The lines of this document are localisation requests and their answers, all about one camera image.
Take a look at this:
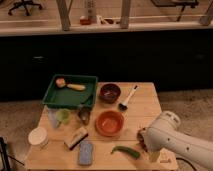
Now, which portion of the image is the green pepper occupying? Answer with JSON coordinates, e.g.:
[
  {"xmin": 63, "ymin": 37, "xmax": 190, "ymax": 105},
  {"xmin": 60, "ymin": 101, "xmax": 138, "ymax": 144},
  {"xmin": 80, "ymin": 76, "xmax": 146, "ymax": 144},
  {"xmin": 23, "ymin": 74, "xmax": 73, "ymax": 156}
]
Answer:
[{"xmin": 111, "ymin": 146, "xmax": 140, "ymax": 159}]

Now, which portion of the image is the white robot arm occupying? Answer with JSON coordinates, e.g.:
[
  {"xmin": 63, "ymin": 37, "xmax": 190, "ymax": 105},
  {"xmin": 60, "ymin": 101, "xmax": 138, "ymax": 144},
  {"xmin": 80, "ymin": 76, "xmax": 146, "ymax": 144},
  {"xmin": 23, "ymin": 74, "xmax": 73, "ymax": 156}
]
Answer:
[{"xmin": 140, "ymin": 111, "xmax": 213, "ymax": 171}]

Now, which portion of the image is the purple bowl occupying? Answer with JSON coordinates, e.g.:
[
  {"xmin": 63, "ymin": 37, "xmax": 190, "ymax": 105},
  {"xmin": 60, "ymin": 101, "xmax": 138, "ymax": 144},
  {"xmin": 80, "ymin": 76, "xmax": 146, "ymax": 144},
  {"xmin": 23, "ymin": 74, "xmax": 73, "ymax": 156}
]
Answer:
[{"xmin": 99, "ymin": 83, "xmax": 121, "ymax": 104}]

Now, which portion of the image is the orange bowl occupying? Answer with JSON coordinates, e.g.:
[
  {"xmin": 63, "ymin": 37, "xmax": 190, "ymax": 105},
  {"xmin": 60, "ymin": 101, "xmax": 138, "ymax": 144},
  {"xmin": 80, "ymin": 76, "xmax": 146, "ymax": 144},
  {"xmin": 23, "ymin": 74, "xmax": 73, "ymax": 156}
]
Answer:
[{"xmin": 95, "ymin": 110, "xmax": 124, "ymax": 137}]

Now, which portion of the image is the small metal cup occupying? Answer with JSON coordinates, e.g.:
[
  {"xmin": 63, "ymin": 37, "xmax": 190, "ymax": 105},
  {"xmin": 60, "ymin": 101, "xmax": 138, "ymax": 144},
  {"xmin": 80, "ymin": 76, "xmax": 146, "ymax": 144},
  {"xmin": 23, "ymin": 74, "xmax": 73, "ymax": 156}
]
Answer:
[{"xmin": 78, "ymin": 108, "xmax": 91, "ymax": 125}]

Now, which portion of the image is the green plastic tray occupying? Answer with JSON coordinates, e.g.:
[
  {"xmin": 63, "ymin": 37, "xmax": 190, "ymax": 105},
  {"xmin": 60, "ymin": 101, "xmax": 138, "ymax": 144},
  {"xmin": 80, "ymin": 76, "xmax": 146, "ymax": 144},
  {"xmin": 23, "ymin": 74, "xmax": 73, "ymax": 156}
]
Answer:
[{"xmin": 43, "ymin": 74, "xmax": 98, "ymax": 109}]

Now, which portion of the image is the green plastic cup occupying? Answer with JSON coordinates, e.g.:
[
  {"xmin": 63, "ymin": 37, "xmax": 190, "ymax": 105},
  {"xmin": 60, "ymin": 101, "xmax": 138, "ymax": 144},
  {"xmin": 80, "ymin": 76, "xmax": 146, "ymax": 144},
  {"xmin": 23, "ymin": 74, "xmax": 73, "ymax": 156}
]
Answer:
[{"xmin": 56, "ymin": 109, "xmax": 70, "ymax": 124}]

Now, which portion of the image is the clear plastic cup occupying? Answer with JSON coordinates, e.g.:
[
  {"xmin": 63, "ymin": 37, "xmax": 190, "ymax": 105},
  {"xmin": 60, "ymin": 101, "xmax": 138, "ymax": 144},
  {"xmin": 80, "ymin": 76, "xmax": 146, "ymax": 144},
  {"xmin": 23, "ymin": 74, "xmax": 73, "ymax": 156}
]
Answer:
[{"xmin": 47, "ymin": 109, "xmax": 60, "ymax": 129}]

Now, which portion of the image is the wooden block eraser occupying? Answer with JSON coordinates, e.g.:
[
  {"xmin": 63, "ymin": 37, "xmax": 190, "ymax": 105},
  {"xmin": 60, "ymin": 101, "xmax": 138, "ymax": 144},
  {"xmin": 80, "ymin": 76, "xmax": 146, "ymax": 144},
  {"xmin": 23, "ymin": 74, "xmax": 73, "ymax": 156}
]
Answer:
[{"xmin": 64, "ymin": 127, "xmax": 88, "ymax": 150}]

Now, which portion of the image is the dark red grape bunch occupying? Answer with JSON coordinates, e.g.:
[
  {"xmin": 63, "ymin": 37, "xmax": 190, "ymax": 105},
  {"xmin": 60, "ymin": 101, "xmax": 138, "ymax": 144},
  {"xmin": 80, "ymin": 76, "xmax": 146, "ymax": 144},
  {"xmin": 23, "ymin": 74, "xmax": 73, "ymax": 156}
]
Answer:
[{"xmin": 137, "ymin": 128, "xmax": 145, "ymax": 148}]

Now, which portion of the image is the blue sponge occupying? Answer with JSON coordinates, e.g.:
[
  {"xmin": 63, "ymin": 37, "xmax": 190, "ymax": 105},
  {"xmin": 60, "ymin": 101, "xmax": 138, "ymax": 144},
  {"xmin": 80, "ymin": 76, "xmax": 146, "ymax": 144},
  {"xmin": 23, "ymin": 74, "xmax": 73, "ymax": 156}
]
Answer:
[{"xmin": 78, "ymin": 141, "xmax": 93, "ymax": 166}]

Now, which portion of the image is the red object on shelf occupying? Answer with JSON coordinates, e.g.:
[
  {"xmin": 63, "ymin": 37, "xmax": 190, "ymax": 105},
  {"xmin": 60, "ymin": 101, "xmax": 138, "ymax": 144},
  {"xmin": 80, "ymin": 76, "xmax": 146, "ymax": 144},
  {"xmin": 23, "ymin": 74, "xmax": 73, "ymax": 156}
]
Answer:
[{"xmin": 80, "ymin": 16, "xmax": 92, "ymax": 25}]

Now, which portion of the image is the white round container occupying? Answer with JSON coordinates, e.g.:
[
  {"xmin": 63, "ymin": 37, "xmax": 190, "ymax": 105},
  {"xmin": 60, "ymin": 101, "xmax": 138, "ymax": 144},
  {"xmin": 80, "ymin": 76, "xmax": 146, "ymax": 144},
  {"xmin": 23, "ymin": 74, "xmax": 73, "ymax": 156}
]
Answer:
[{"xmin": 28, "ymin": 127, "xmax": 49, "ymax": 148}]

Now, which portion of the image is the black office chair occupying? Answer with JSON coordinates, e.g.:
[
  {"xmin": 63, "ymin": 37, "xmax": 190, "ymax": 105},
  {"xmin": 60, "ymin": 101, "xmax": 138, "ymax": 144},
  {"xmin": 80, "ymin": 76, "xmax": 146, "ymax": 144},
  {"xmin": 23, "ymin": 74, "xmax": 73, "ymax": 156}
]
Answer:
[{"xmin": 8, "ymin": 0, "xmax": 43, "ymax": 16}]

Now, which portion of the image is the black stand lower left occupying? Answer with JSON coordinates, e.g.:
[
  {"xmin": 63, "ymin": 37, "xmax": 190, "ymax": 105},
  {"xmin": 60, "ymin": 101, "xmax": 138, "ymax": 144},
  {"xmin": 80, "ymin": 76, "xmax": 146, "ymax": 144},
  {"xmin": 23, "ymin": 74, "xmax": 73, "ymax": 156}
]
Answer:
[{"xmin": 0, "ymin": 137, "xmax": 24, "ymax": 171}]

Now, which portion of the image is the black floor cable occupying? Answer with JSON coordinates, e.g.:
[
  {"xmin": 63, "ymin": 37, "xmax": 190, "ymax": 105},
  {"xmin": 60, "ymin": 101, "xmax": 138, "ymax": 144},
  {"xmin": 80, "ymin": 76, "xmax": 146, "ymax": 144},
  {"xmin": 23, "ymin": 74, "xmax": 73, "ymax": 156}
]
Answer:
[{"xmin": 175, "ymin": 157, "xmax": 194, "ymax": 171}]

